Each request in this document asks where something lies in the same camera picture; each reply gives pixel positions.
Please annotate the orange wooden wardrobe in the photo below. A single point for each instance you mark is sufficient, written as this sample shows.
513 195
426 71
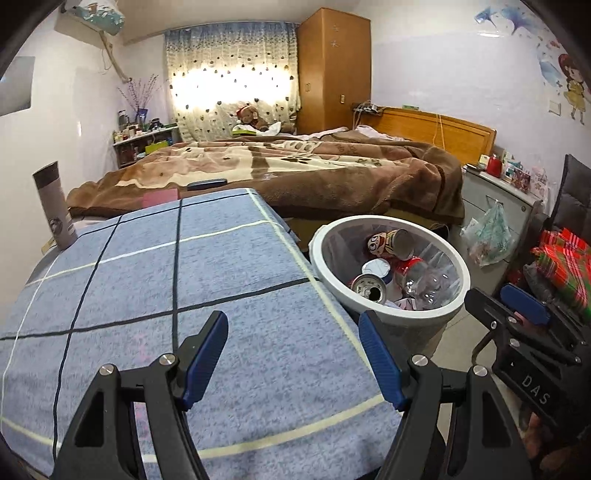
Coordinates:
334 69

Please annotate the white round trash bin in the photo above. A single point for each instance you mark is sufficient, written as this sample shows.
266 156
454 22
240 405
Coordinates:
339 253

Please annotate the dark blue glasses case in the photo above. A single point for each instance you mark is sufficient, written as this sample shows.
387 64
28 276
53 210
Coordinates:
206 184

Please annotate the patterned window curtain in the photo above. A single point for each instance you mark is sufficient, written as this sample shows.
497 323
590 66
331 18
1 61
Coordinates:
221 71

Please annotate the purple dried flower branches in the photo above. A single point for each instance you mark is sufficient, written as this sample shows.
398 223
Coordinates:
138 92

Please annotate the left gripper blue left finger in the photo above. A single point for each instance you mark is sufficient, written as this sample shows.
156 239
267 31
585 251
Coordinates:
197 359

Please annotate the cartoon girl wall sticker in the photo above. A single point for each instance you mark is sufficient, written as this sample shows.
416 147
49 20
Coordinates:
566 78

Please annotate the wall air conditioner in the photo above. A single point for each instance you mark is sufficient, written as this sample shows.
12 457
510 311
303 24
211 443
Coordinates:
100 15

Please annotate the plastic bag on cabinet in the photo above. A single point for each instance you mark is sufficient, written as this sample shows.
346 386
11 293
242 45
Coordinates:
488 239

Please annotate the black chair back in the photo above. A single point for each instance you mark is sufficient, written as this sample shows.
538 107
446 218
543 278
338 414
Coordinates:
572 209

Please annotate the red milk can with cartoon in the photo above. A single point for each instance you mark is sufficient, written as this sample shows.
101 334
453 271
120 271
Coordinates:
397 243

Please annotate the brown teddy bear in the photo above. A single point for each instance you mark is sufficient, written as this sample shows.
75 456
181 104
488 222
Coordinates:
248 115

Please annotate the grey bedside cabinet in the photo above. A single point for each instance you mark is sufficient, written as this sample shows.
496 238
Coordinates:
480 191

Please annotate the grey thermos flask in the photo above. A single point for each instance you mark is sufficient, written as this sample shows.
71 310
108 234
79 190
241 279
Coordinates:
53 201

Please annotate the red green plaid fabric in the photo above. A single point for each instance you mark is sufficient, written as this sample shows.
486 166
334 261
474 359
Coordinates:
564 259

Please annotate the red drink can top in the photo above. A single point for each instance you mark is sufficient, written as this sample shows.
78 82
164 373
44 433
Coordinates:
371 287

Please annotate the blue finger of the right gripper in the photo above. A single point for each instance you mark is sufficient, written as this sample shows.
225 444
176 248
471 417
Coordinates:
525 304

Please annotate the clear plastic bottle red label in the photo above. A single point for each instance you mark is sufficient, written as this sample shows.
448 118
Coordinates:
428 287

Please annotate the wooden bed headboard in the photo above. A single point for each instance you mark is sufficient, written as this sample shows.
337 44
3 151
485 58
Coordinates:
465 140

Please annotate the red gift box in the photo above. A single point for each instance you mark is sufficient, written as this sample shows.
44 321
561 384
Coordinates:
157 198

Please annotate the brown patterned blanket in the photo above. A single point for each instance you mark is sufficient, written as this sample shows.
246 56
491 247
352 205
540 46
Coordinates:
339 175

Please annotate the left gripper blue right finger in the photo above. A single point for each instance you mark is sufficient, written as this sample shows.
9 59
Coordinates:
388 357

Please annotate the red cup on cabinet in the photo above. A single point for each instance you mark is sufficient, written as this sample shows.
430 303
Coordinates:
494 166

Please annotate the blue checked table cloth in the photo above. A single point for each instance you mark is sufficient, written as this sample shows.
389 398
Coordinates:
292 396

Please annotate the cluttered white shelf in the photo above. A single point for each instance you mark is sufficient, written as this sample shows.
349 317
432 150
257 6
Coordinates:
135 140

